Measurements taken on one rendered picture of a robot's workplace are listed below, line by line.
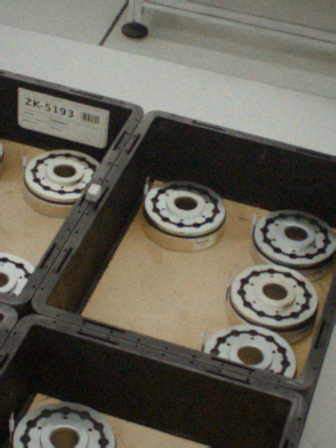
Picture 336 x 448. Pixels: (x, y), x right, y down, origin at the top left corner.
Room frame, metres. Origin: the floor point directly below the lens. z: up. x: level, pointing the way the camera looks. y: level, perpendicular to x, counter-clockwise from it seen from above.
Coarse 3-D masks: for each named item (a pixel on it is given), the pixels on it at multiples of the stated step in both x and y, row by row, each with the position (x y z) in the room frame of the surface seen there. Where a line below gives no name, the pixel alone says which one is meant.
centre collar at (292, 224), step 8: (280, 224) 1.09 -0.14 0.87; (288, 224) 1.09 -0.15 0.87; (296, 224) 1.09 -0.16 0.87; (304, 224) 1.10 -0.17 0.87; (280, 232) 1.07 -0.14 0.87; (304, 232) 1.09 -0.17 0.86; (312, 232) 1.08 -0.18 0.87; (280, 240) 1.06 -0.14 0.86; (288, 240) 1.06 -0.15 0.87; (304, 240) 1.07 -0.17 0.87; (312, 240) 1.07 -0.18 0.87; (296, 248) 1.05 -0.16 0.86; (304, 248) 1.06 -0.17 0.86
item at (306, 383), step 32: (192, 128) 1.19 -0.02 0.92; (224, 128) 1.19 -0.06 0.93; (128, 160) 1.10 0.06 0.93; (320, 160) 1.15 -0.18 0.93; (64, 256) 0.91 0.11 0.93; (64, 320) 0.82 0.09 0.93; (96, 320) 0.82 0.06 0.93; (320, 320) 0.86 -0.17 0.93; (192, 352) 0.80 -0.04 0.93; (320, 352) 0.82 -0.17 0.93; (288, 384) 0.77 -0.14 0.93
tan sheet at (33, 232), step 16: (16, 144) 1.24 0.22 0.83; (16, 160) 1.20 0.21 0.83; (16, 176) 1.17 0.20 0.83; (0, 192) 1.13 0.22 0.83; (16, 192) 1.13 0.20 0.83; (0, 208) 1.10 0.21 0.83; (16, 208) 1.10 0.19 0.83; (0, 224) 1.07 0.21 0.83; (16, 224) 1.07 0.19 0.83; (32, 224) 1.08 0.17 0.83; (48, 224) 1.08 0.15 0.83; (0, 240) 1.04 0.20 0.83; (16, 240) 1.04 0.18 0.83; (32, 240) 1.05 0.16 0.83; (48, 240) 1.05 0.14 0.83; (16, 256) 1.01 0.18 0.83; (32, 256) 1.02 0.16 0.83
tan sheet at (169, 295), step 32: (128, 256) 1.04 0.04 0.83; (160, 256) 1.05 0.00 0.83; (192, 256) 1.05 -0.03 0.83; (224, 256) 1.06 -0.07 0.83; (96, 288) 0.98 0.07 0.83; (128, 288) 0.98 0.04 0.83; (160, 288) 0.99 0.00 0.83; (192, 288) 1.00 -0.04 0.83; (224, 288) 1.00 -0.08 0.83; (320, 288) 1.02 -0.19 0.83; (128, 320) 0.93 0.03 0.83; (160, 320) 0.94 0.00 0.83; (192, 320) 0.94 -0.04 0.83; (224, 320) 0.95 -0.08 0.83
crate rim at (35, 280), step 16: (16, 80) 1.24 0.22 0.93; (32, 80) 1.24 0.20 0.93; (80, 96) 1.22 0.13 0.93; (96, 96) 1.22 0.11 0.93; (128, 128) 1.16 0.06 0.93; (112, 144) 1.13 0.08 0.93; (112, 160) 1.09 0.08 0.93; (96, 176) 1.06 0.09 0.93; (80, 208) 1.00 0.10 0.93; (64, 224) 0.97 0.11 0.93; (64, 240) 0.94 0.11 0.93; (32, 272) 0.88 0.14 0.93; (32, 288) 0.86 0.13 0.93; (16, 304) 0.83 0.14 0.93
